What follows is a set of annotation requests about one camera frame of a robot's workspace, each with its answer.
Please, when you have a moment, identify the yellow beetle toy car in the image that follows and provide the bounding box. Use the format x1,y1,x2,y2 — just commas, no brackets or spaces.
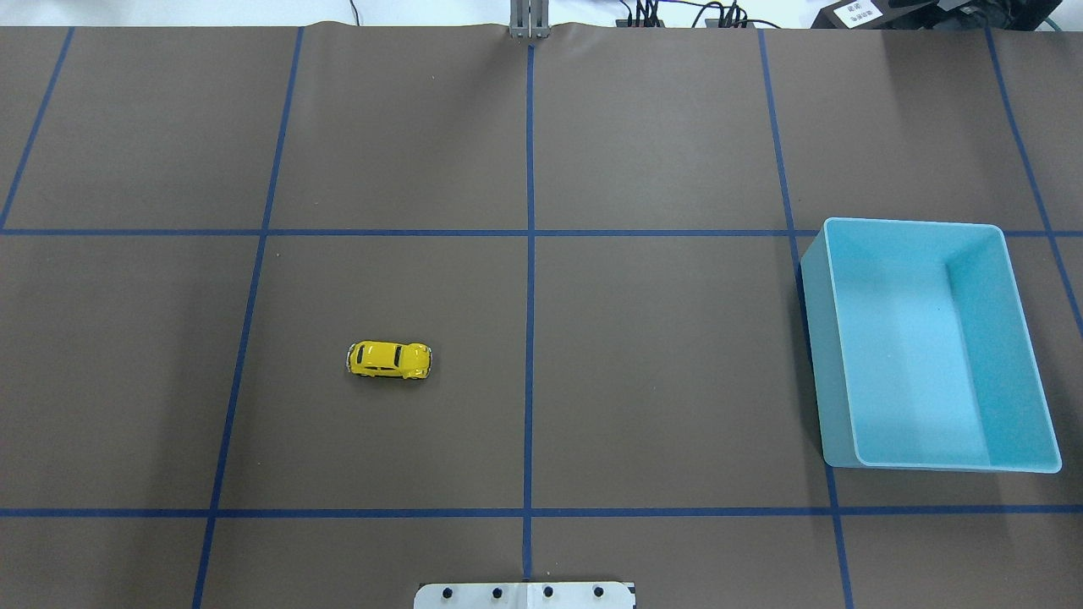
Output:
345,340,432,379

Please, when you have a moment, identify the light blue plastic bin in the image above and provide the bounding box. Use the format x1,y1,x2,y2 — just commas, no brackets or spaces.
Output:
800,218,1061,474

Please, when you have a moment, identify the aluminium frame post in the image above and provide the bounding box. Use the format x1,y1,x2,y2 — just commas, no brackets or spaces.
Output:
509,0,552,39

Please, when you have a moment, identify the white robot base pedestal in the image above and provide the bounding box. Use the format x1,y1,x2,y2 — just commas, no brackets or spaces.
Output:
413,581,637,608

